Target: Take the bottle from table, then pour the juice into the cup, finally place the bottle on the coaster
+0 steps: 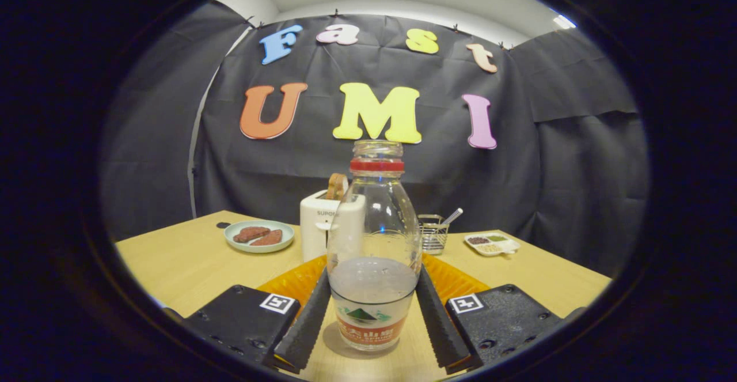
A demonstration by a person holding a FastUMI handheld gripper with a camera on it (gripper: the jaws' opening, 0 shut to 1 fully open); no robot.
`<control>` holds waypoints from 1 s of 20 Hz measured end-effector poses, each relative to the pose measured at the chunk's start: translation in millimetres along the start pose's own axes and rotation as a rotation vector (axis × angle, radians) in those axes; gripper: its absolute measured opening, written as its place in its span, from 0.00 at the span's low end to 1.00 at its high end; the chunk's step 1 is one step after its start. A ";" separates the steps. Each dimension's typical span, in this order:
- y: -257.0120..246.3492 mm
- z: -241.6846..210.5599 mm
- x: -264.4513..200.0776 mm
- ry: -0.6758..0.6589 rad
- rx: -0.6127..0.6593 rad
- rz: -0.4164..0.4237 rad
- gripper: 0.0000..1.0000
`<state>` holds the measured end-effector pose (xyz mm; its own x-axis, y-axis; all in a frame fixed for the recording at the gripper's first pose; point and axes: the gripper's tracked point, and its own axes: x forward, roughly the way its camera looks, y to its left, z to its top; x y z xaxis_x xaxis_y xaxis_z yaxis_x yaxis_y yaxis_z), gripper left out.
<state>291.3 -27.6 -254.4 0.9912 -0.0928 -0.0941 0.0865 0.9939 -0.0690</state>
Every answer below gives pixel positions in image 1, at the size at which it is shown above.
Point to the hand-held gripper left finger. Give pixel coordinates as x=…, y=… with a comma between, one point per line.
x=308, y=330

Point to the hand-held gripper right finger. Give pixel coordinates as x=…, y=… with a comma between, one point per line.
x=440, y=330

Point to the clear plastic juice bottle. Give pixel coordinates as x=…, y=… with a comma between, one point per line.
x=374, y=290

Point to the white divided seasoning tray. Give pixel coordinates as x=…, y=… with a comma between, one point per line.
x=492, y=245

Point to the brown meat slice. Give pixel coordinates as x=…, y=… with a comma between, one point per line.
x=249, y=234
x=269, y=238

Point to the white toaster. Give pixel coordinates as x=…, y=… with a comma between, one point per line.
x=315, y=226

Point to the pale green plate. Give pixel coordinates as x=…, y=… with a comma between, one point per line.
x=233, y=244

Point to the metal spoon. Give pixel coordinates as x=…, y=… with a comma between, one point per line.
x=452, y=216

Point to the wooden table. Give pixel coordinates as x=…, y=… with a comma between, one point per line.
x=184, y=267

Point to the bread slice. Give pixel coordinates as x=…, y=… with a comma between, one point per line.
x=337, y=186

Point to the black backdrop cloth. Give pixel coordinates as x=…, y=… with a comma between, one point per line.
x=576, y=169

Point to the ceiling light panel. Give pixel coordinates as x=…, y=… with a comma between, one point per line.
x=564, y=22

